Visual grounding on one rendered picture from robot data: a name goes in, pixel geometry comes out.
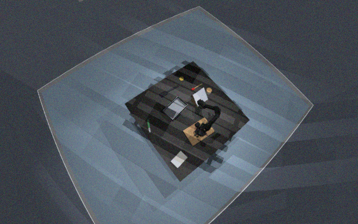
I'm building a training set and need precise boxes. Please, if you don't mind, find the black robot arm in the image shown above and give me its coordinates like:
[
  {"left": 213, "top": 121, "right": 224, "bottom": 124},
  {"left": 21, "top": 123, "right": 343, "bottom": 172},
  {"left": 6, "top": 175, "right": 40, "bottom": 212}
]
[{"left": 195, "top": 99, "right": 221, "bottom": 136}]

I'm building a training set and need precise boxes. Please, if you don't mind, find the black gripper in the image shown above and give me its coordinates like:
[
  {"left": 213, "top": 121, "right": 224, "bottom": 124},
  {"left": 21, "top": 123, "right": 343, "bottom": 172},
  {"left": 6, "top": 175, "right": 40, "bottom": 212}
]
[{"left": 195, "top": 122, "right": 206, "bottom": 137}]

